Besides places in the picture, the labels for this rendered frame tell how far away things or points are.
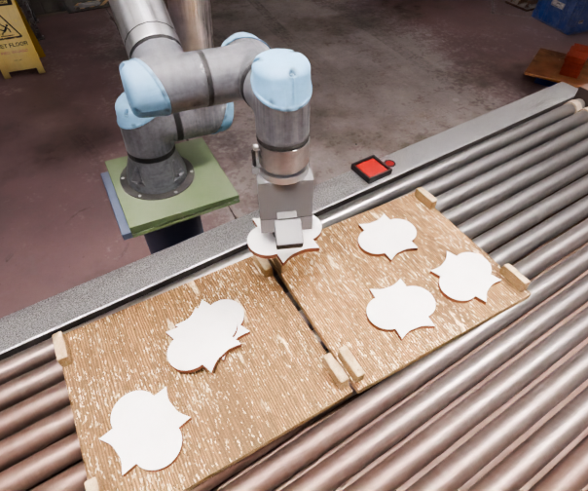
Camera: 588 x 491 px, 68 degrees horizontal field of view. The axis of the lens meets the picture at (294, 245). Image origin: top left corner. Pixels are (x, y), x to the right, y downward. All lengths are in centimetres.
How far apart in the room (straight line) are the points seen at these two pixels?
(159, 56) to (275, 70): 17
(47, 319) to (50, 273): 143
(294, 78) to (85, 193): 229
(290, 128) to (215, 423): 46
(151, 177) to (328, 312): 56
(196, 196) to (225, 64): 55
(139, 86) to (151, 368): 46
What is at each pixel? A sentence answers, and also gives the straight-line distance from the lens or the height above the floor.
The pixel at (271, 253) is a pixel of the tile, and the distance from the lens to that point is 72.
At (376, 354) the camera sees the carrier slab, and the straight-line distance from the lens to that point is 80.
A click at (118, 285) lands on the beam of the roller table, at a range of 96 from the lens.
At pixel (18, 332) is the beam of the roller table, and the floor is 92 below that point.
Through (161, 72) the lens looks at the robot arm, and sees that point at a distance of 62.
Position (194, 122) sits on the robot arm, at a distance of 108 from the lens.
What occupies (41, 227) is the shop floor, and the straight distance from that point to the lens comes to 265.
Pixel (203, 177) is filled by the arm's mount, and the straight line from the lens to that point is 118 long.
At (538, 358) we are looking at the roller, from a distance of 91.
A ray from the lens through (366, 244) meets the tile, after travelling 93.
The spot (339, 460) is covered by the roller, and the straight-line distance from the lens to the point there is 74.
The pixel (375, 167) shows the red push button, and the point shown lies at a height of 93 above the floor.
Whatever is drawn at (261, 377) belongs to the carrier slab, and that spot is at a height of 94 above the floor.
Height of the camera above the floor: 162
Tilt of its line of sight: 48 degrees down
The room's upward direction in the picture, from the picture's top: straight up
